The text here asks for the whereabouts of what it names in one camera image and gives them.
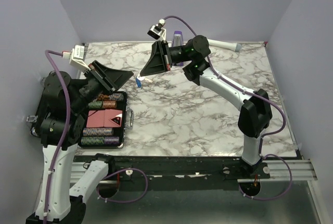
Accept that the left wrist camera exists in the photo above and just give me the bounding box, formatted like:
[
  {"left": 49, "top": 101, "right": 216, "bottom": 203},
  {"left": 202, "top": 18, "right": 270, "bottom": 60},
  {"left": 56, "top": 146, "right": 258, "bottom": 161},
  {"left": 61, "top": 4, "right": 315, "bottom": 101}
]
[{"left": 62, "top": 45, "right": 91, "bottom": 73}]

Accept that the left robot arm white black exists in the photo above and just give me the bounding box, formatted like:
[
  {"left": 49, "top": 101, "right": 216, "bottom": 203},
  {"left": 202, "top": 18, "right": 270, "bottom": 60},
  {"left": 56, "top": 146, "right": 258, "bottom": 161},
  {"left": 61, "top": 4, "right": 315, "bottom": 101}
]
[{"left": 26, "top": 61, "right": 133, "bottom": 223}]

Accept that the white microphone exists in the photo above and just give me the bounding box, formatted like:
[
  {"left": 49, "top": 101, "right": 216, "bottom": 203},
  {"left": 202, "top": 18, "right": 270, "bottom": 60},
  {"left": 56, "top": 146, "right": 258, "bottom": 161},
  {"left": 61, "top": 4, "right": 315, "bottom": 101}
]
[{"left": 208, "top": 39, "right": 242, "bottom": 52}]

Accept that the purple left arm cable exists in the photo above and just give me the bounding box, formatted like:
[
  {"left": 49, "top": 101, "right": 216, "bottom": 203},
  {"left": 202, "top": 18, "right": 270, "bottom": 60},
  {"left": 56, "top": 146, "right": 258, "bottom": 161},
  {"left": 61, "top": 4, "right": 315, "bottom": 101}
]
[{"left": 41, "top": 49, "right": 149, "bottom": 224}]

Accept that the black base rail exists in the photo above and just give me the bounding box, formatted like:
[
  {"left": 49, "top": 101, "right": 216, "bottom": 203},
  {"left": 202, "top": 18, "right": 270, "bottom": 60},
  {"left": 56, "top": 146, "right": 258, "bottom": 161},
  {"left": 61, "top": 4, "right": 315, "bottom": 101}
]
[{"left": 70, "top": 153, "right": 271, "bottom": 192}]

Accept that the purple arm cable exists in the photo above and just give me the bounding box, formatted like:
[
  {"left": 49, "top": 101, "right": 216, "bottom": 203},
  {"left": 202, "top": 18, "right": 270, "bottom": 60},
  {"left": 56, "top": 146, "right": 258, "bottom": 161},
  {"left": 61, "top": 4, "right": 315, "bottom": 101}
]
[
  {"left": 158, "top": 15, "right": 293, "bottom": 201},
  {"left": 41, "top": 49, "right": 149, "bottom": 224}
]

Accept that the black poker chip case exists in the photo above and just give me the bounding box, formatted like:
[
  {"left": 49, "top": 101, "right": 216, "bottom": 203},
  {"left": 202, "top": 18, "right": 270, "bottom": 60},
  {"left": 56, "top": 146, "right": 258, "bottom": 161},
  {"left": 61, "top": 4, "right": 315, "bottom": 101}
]
[{"left": 27, "top": 70, "right": 135, "bottom": 150}]

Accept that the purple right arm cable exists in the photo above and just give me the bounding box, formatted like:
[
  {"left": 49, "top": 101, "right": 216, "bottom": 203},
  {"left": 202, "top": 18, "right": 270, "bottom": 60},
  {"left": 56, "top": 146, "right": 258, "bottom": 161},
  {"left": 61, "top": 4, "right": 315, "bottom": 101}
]
[{"left": 158, "top": 15, "right": 293, "bottom": 201}]

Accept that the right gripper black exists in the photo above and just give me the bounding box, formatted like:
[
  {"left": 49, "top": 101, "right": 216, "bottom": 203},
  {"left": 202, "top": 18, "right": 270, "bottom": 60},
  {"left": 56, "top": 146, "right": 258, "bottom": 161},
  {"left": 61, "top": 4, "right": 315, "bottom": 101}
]
[{"left": 139, "top": 41, "right": 192, "bottom": 78}]

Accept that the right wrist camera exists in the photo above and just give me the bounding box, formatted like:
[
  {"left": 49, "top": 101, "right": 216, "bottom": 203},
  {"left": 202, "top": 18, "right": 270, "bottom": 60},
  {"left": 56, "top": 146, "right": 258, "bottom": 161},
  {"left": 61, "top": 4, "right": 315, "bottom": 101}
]
[{"left": 147, "top": 19, "right": 166, "bottom": 41}]

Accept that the blue key tag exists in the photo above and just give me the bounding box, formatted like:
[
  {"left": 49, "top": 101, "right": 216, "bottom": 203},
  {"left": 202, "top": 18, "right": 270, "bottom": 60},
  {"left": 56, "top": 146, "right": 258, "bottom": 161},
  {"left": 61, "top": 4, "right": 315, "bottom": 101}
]
[{"left": 136, "top": 76, "right": 143, "bottom": 88}]

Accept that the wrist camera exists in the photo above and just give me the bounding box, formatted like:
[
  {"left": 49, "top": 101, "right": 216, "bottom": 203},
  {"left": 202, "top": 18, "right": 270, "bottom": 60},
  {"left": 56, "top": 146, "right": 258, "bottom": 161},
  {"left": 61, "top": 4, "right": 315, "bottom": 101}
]
[
  {"left": 147, "top": 19, "right": 166, "bottom": 41},
  {"left": 62, "top": 45, "right": 91, "bottom": 73}
]

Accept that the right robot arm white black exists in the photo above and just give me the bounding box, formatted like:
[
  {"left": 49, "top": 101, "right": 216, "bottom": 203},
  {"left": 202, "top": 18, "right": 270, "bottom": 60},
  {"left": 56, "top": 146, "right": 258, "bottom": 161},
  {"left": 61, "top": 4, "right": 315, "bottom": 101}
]
[{"left": 138, "top": 35, "right": 273, "bottom": 178}]

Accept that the purple metronome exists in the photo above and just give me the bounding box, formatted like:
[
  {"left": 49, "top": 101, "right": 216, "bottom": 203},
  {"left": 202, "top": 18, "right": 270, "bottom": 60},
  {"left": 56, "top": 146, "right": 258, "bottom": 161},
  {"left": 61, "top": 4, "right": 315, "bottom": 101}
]
[{"left": 170, "top": 31, "right": 184, "bottom": 66}]

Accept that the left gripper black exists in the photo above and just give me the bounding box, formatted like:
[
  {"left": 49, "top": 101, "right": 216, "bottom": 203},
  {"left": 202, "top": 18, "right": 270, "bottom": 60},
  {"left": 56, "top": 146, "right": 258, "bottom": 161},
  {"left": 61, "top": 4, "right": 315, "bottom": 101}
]
[{"left": 71, "top": 58, "right": 134, "bottom": 112}]

